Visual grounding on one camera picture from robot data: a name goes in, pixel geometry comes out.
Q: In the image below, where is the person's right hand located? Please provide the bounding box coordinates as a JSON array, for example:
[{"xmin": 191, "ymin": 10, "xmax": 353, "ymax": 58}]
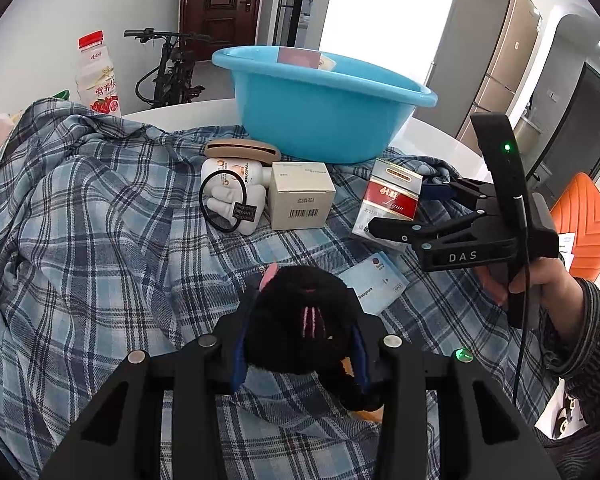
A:
[{"xmin": 474, "ymin": 255, "xmax": 583, "ymax": 311}]

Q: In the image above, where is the black interior door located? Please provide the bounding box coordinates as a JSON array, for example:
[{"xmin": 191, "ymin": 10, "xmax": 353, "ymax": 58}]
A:
[{"xmin": 522, "ymin": 62, "xmax": 600, "ymax": 186}]

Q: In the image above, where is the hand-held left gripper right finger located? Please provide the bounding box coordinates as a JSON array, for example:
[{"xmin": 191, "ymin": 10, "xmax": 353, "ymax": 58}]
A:
[{"xmin": 347, "ymin": 310, "xmax": 561, "ymax": 480}]

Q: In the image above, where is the black framed glass door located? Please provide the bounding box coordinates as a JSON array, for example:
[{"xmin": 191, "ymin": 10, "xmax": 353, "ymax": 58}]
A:
[{"xmin": 272, "ymin": 0, "xmax": 326, "ymax": 51}]

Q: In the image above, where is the gold grey fridge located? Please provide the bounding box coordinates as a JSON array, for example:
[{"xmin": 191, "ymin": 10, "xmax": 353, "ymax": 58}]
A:
[{"xmin": 425, "ymin": 0, "xmax": 543, "ymax": 143}]

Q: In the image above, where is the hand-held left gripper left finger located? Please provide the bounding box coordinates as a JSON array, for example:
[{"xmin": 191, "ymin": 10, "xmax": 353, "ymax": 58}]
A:
[{"xmin": 39, "ymin": 287, "xmax": 261, "ymax": 480}]

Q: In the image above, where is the orange chair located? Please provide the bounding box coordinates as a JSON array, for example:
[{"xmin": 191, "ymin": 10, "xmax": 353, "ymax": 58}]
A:
[{"xmin": 550, "ymin": 172, "xmax": 600, "ymax": 281}]

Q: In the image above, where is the beige case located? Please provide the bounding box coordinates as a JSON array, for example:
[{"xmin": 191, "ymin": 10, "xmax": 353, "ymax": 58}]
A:
[{"xmin": 203, "ymin": 139, "xmax": 282, "ymax": 167}]

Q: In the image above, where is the beige cardboard box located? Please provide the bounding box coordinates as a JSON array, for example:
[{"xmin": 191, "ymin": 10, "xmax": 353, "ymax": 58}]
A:
[{"xmin": 269, "ymin": 161, "xmax": 337, "ymax": 231}]

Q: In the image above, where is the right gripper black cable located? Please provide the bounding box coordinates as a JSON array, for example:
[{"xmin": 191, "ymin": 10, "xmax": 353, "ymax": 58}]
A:
[{"xmin": 510, "ymin": 195, "xmax": 531, "ymax": 406}]

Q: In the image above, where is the blue plaid cloth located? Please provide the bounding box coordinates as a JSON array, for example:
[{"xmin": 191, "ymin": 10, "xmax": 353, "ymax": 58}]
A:
[{"xmin": 0, "ymin": 97, "xmax": 568, "ymax": 480}]

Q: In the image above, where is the red white cigarette pack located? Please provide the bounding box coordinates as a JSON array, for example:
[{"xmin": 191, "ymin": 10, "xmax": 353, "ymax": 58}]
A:
[{"xmin": 351, "ymin": 158, "xmax": 423, "ymax": 253}]

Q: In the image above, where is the black electric bike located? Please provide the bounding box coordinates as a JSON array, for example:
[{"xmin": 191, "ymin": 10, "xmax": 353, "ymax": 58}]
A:
[{"xmin": 124, "ymin": 29, "xmax": 212, "ymax": 110}]

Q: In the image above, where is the brown entrance door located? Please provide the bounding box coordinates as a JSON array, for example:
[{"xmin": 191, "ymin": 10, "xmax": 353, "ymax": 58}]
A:
[{"xmin": 180, "ymin": 0, "xmax": 267, "ymax": 50}]

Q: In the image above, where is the black hair tie with tag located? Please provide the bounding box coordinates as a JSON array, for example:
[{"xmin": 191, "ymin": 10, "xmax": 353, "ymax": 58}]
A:
[{"xmin": 198, "ymin": 170, "xmax": 258, "ymax": 235}]

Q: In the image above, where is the light blue wipes pack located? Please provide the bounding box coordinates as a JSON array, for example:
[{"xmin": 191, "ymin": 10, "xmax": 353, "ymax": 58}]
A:
[{"xmin": 339, "ymin": 251, "xmax": 411, "ymax": 317}]

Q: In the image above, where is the blue plastic basin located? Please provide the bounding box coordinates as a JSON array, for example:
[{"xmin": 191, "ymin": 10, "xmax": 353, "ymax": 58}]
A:
[{"xmin": 211, "ymin": 46, "xmax": 438, "ymax": 165}]

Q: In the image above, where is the person's right forearm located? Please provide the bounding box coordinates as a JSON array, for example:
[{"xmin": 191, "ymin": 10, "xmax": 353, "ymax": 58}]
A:
[{"xmin": 537, "ymin": 277, "xmax": 600, "ymax": 378}]

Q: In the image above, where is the black plush toy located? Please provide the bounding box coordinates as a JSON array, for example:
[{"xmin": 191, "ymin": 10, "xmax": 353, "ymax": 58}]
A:
[{"xmin": 242, "ymin": 264, "xmax": 386, "ymax": 411}]

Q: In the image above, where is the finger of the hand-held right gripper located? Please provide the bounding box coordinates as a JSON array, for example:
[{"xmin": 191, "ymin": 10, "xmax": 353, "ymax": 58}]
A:
[
  {"xmin": 367, "ymin": 210, "xmax": 499, "ymax": 253},
  {"xmin": 420, "ymin": 178, "xmax": 498, "ymax": 213}
]

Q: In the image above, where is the red-capped drink bottle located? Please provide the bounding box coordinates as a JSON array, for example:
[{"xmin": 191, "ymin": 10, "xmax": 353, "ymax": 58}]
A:
[{"xmin": 75, "ymin": 30, "xmax": 122, "ymax": 117}]

